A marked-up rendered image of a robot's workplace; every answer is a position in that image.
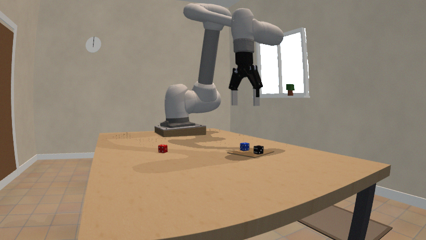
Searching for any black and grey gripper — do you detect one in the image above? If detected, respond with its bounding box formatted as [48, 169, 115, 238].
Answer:
[229, 51, 263, 106]

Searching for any blue die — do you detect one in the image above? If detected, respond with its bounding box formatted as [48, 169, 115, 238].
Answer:
[240, 142, 249, 151]

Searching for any black die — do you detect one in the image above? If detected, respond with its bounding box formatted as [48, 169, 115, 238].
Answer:
[254, 145, 263, 154]

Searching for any red die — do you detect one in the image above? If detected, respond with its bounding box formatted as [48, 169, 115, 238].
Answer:
[158, 144, 168, 153]

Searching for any brown mat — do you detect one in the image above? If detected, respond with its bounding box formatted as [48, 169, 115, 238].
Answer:
[227, 148, 274, 158]

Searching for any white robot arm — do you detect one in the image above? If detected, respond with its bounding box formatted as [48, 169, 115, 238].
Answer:
[159, 3, 284, 128]

